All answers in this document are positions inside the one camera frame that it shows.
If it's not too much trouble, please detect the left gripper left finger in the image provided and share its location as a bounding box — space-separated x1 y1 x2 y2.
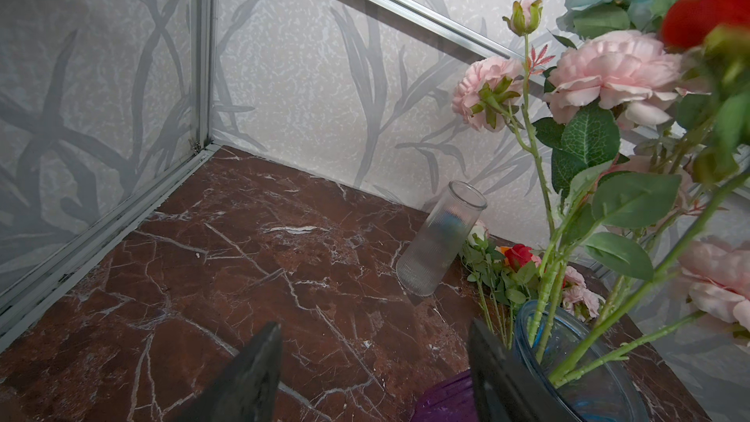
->
177 322 282 421

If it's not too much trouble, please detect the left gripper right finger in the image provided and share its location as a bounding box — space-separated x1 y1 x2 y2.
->
467 318 577 421

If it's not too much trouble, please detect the purple glass vase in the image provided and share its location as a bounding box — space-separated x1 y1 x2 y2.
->
412 302 650 421

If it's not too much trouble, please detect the clear frosted glass vase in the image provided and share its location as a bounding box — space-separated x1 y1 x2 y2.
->
396 181 488 297

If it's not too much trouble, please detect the large pink peony stem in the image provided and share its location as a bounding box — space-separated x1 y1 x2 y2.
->
451 0 687 338

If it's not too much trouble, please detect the small pink flower stem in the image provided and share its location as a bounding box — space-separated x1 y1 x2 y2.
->
549 170 749 388

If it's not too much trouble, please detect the red rose stem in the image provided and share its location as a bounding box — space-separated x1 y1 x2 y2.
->
662 0 749 185

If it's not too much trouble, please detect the mixed artificial flower pile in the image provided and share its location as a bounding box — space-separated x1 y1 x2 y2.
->
459 221 605 348

